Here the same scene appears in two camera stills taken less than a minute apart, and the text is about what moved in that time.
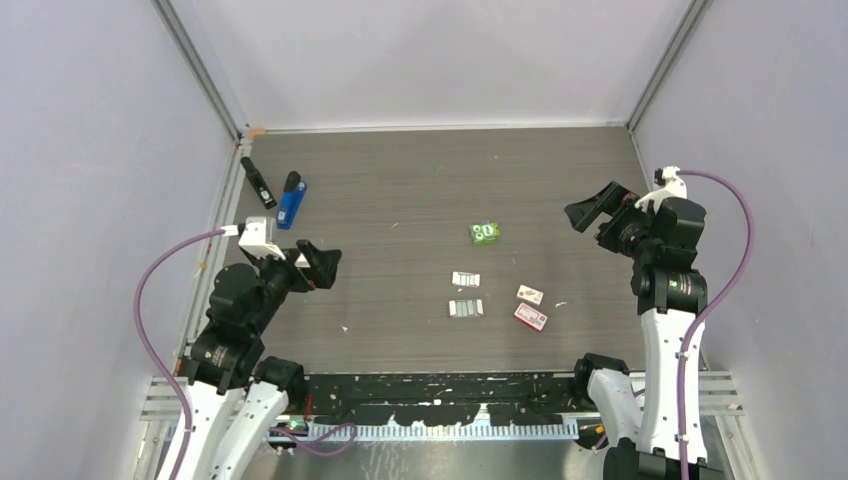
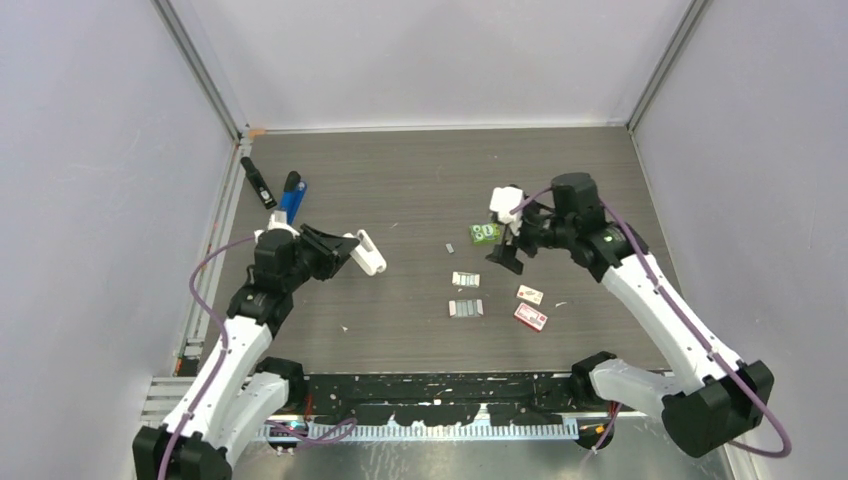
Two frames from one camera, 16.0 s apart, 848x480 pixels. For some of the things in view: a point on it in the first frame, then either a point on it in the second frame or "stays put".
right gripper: [613, 199] -> [506, 253]
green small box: [485, 233] stays put
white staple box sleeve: [529, 295] stays put
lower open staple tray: [465, 308] stays put
